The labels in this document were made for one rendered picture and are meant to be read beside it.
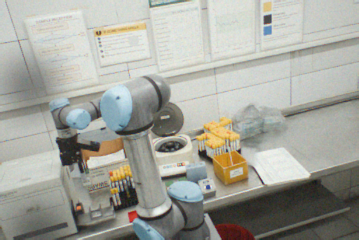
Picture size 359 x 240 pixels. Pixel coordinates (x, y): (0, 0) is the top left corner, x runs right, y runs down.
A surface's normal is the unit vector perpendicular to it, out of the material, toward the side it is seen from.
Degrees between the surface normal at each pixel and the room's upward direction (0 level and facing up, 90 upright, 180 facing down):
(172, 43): 93
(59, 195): 90
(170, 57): 93
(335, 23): 90
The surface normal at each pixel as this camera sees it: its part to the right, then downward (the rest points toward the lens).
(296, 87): 0.26, 0.35
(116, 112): -0.71, 0.25
